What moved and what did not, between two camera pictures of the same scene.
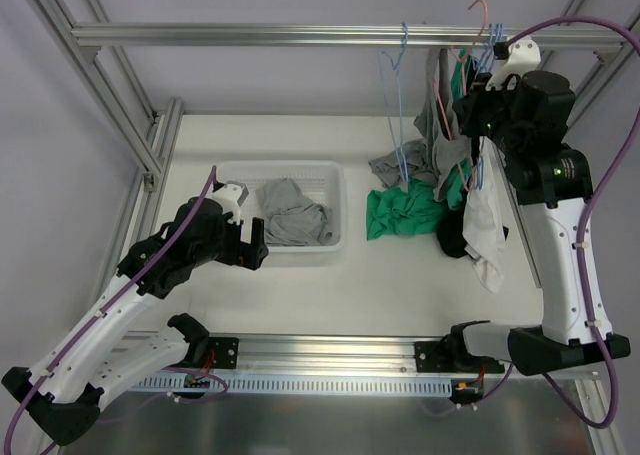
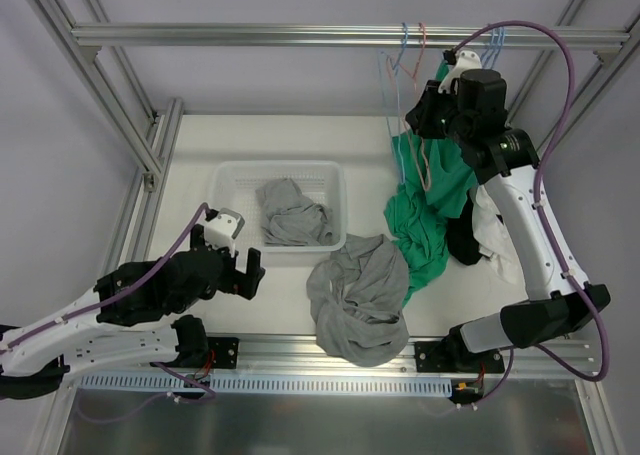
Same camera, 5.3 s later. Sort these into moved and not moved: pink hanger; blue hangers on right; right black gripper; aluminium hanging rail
Moved: pink hanger; right black gripper
Not moved: blue hangers on right; aluminium hanging rail
